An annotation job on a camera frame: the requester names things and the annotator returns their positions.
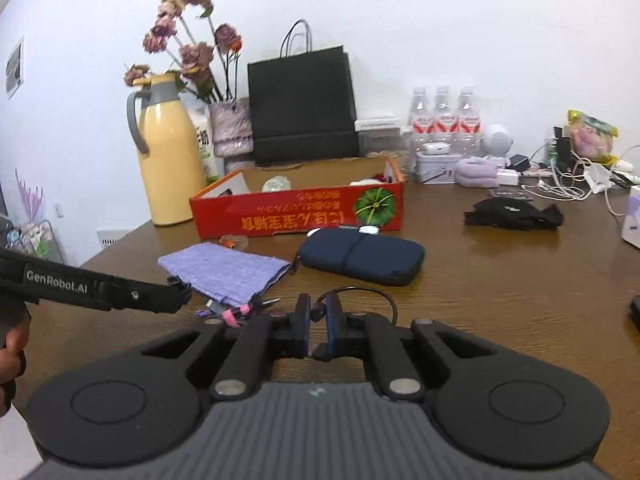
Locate purple drawstring pouch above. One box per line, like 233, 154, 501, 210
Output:
157, 243, 291, 307

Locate black earphone cable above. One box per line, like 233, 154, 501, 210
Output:
308, 285, 399, 361

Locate iridescent plastic bag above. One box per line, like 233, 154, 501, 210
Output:
262, 176, 292, 193

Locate navy blue zip case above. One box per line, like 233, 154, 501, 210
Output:
296, 228, 425, 286

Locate small white round lid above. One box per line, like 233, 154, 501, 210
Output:
358, 226, 380, 235

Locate person's left hand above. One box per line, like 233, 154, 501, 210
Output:
0, 313, 32, 416

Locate red cardboard box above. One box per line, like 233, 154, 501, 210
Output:
190, 156, 405, 240

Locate yellow thermos jug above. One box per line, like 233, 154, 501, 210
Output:
126, 72, 206, 226

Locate purple textured vase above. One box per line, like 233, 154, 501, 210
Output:
208, 98, 254, 174

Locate white milk carton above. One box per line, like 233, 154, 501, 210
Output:
189, 107, 224, 184

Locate purple scrunchie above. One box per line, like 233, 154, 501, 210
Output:
454, 157, 499, 188

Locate black paper shopping bag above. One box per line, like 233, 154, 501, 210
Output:
247, 18, 359, 166

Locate pink dried rose bouquet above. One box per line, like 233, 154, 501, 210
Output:
142, 0, 243, 104

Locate white tin box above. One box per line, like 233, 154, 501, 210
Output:
416, 152, 462, 185

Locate white charger adapter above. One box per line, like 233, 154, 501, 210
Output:
584, 162, 612, 194

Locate clear container of grains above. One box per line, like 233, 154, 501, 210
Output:
358, 130, 409, 156

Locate white round speaker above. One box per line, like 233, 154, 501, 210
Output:
482, 124, 513, 157

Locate water bottle right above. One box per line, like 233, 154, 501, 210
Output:
457, 87, 482, 156

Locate water bottle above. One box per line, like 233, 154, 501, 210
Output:
433, 86, 458, 143
408, 87, 434, 152
457, 87, 482, 156

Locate white flat box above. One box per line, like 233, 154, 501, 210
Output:
355, 117, 401, 131

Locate white earbud case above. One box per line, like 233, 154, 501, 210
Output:
421, 142, 450, 155

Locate pink snack packet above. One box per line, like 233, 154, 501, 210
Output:
567, 110, 620, 166

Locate water bottle middle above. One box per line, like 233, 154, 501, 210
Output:
433, 86, 458, 143

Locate water bottle left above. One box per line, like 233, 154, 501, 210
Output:
408, 87, 434, 152

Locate wire shelf rack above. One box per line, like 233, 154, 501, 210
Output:
3, 220, 64, 263

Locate tangled white cables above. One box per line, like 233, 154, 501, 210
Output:
519, 144, 640, 219

